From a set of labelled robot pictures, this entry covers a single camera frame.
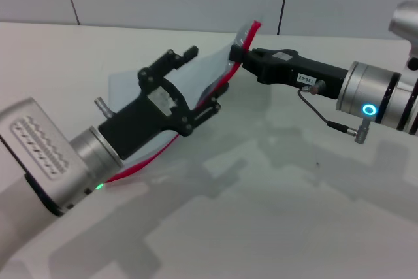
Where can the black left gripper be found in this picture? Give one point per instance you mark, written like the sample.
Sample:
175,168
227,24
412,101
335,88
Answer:
143,119

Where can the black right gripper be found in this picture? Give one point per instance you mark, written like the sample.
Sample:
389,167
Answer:
287,70

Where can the transparent red-edged document bag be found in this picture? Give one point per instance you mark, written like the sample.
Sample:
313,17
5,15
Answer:
209,70

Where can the silver connector plug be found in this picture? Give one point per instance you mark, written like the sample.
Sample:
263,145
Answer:
102,107

